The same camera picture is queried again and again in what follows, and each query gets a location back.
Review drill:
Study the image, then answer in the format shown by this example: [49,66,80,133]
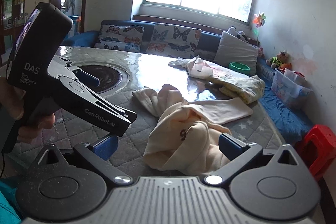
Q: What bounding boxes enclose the black cable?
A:
[0,152,7,178]

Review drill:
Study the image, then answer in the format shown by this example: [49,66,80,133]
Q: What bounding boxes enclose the round dark table heater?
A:
[71,64,130,94]

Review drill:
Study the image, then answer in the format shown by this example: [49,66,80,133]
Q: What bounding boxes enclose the teddy bear with green vest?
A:
[266,50,292,69]

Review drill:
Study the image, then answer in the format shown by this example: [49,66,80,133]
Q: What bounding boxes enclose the person's teal jacket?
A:
[0,176,22,224]

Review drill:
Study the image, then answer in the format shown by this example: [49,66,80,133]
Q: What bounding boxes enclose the person's left hand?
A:
[0,77,55,140]

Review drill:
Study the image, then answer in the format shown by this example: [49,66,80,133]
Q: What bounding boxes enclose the colourful pinwheel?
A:
[252,13,267,42]

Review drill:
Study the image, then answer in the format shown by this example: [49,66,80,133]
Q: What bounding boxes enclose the yellow patterned garment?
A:
[205,74,266,105]

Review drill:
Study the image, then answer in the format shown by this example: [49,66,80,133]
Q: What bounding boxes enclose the blue baby fence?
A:
[69,17,82,36]

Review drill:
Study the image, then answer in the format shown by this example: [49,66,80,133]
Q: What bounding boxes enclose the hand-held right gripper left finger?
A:
[28,135,132,185]

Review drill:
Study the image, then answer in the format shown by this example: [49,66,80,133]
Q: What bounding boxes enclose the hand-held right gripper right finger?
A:
[205,132,309,185]

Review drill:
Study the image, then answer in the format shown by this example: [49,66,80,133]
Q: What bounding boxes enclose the butterfly print cushion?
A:
[145,23,202,59]
[94,25,145,52]

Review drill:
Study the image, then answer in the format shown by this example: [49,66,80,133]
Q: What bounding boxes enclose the pink white clothes in plastic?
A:
[168,55,214,79]

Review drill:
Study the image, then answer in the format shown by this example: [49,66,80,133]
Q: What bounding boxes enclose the red plastic stool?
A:
[294,124,336,181]

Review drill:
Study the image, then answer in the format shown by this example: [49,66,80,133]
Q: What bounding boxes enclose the grey pillow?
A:
[213,31,259,76]

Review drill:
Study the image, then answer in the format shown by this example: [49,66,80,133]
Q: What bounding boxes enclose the clear plastic storage box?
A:
[270,68,313,110]

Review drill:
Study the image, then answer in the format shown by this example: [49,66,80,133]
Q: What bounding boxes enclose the blue sofa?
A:
[62,20,315,144]

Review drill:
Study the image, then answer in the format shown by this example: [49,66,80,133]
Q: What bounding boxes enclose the panda plush toy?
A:
[227,27,252,43]

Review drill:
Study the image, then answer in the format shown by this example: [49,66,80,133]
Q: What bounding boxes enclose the cream sweatshirt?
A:
[132,84,254,176]

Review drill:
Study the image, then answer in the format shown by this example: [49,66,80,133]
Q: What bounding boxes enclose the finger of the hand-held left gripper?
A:
[69,66,101,85]
[91,90,137,123]

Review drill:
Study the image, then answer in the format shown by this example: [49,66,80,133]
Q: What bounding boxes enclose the green bowl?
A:
[228,62,250,72]

